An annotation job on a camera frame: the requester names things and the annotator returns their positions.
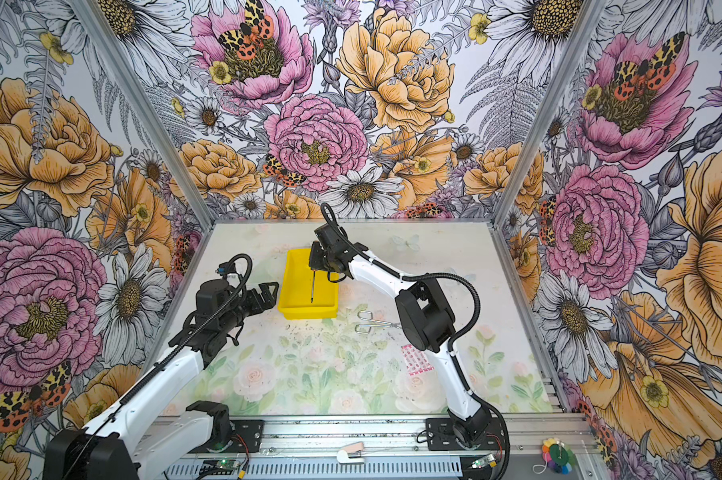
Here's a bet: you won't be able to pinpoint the aluminium corner post left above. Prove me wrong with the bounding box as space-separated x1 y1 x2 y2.
71 1 215 233

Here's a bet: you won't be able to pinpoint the clear handled scissors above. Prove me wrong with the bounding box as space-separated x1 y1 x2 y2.
354 310 401 335

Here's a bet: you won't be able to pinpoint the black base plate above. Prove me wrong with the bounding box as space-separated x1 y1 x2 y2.
191 419 265 454
425 417 509 452

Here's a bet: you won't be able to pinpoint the white pink stapler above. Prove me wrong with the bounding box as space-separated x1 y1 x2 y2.
336 442 365 465

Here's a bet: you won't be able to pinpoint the colourful disc toy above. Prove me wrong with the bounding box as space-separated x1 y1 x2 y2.
541 437 577 475

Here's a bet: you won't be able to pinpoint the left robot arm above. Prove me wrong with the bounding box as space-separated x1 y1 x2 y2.
42 279 279 479

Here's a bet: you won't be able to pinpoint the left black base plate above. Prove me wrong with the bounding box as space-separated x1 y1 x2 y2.
191 419 265 454

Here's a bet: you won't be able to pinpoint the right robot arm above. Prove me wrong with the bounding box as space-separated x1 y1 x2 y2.
308 222 493 448

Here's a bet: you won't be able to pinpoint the pink patterned card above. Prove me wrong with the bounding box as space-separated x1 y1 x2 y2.
401 345 434 376

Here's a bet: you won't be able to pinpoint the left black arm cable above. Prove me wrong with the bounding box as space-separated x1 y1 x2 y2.
60 253 254 480

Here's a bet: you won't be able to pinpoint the aluminium corner post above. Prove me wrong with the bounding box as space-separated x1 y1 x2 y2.
71 1 215 233
492 0 608 230

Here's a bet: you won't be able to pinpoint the yellow plastic bin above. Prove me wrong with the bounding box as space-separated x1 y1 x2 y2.
278 248 339 321

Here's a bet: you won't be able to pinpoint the small right circuit board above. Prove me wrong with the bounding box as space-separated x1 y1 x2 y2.
471 453 497 469

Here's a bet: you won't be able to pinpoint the green circuit board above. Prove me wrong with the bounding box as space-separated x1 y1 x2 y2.
197 459 248 479

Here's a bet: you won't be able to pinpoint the right black corrugated cable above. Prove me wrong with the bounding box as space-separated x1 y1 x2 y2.
320 202 511 480

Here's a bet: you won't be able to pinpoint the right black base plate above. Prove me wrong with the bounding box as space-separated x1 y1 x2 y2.
425 417 509 452

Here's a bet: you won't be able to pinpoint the aluminium corner post right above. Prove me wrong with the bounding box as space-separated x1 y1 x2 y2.
492 0 608 230

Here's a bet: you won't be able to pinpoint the aluminium front rail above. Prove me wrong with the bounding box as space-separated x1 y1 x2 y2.
154 413 611 479

